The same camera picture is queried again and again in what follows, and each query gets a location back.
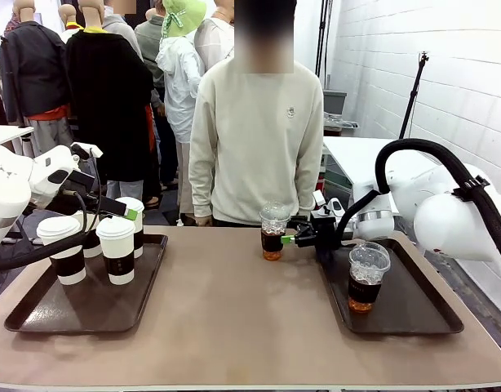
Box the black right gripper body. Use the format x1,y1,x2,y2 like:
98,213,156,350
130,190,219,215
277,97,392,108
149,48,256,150
309,210,346,251

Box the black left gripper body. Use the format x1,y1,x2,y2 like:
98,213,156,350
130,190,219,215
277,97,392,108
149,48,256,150
50,169,101,216

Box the clear plastic iced coffee cup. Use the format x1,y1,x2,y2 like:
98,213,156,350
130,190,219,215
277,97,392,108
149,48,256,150
348,241,392,314
259,201,292,262

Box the white paper cup black sleeve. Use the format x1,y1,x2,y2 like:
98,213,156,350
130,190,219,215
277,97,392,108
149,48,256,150
114,196,146,260
95,216,136,286
72,209,104,260
35,216,88,287

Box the person's left forearm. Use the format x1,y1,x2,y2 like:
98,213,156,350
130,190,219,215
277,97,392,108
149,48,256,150
294,150,325,205

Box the person's right forearm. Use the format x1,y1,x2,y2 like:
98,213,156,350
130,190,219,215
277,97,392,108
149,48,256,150
188,150,214,220

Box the dark brown serving tray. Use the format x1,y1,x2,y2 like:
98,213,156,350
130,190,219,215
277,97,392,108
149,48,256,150
3,233,170,334
315,238,465,336

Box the small white table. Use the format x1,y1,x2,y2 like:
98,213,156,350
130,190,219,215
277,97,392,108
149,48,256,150
0,124,35,158

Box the person in beige sweater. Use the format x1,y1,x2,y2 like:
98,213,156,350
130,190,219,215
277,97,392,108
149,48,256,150
188,0,326,229

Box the clear plastic container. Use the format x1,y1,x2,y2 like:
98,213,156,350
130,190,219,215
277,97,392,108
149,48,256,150
322,111,361,136

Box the grey plastic bin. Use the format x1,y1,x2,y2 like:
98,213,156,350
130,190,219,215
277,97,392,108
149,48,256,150
321,88,348,124

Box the mannequin in dark grey jacket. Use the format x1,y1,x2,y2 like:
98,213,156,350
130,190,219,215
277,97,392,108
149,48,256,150
0,0,71,158

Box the person in green jacket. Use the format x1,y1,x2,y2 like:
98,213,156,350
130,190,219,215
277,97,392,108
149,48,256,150
133,7,166,109

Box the person in grey hoodie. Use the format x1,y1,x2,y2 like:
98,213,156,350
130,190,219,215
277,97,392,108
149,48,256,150
101,0,144,62

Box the black light stand poles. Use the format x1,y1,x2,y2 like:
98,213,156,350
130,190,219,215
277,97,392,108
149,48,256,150
313,0,334,89

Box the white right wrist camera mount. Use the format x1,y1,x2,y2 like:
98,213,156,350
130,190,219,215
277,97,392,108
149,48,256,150
313,189,346,216

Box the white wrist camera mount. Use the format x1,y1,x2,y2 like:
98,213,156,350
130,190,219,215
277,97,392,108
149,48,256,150
69,141,104,162
313,189,346,216

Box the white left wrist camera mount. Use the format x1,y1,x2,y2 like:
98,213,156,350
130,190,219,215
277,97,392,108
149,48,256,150
69,141,104,162

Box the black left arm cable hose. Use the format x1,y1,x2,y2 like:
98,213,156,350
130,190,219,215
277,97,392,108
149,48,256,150
0,189,91,273

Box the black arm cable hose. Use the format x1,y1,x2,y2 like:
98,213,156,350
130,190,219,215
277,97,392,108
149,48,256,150
0,189,91,273
335,137,501,283

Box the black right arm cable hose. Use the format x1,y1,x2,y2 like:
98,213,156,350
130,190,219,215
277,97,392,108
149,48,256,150
335,137,501,283

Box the black camera tripod stand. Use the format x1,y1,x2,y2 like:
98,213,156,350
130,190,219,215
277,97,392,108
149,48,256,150
398,50,432,140

